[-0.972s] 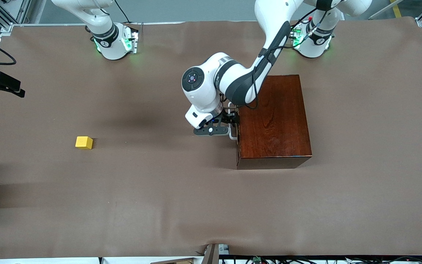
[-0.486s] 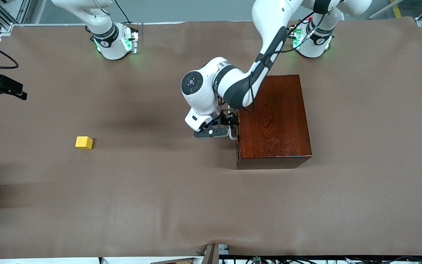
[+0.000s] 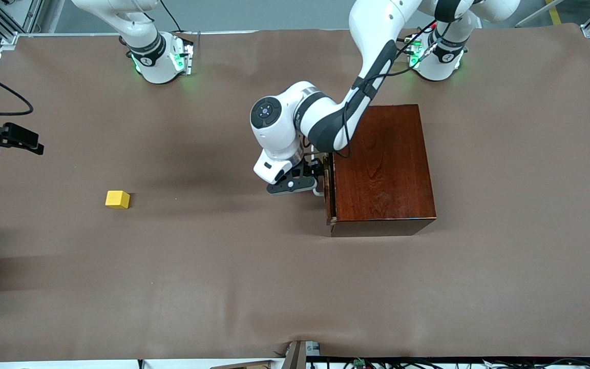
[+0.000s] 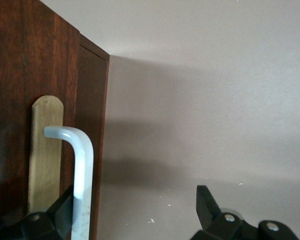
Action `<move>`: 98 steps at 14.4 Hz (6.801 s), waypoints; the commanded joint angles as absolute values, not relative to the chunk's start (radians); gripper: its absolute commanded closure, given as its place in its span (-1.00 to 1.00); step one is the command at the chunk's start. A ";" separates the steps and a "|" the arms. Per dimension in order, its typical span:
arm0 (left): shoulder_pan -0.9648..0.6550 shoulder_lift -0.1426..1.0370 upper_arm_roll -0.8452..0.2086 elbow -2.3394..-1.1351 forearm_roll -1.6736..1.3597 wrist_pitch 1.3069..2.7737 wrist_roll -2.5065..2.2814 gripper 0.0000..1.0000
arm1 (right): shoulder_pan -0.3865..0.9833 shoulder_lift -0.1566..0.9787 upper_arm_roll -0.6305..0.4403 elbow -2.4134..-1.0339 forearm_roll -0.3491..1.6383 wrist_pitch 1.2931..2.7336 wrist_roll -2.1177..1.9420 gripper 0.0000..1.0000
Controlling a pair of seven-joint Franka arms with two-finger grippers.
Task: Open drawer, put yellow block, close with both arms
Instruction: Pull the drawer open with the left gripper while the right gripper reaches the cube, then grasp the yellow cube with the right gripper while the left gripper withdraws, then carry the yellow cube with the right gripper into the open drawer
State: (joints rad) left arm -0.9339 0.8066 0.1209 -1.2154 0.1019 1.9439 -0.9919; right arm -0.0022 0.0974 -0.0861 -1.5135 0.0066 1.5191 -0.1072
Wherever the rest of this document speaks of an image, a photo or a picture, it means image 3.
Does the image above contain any wooden drawer with white handle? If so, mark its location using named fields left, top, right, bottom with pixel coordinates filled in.
left=313, top=149, right=338, bottom=226

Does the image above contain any yellow block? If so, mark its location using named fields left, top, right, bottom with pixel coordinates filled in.
left=105, top=190, right=131, bottom=210

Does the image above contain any dark brown wooden cabinet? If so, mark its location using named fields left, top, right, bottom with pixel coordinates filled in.
left=330, top=105, right=437, bottom=237

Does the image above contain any brown table cover sheet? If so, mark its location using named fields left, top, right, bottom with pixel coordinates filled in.
left=0, top=23, right=590, bottom=362

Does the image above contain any yellow floor tape strip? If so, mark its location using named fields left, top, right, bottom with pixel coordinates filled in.
left=545, top=0, right=563, bottom=25

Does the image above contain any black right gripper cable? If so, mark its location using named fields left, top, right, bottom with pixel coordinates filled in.
left=0, top=64, right=34, bottom=116

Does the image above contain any aluminium frame structure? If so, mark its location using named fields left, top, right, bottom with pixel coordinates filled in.
left=0, top=0, right=65, bottom=49

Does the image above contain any black right arm base cable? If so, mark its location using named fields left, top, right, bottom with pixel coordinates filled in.
left=161, top=0, right=201, bottom=36

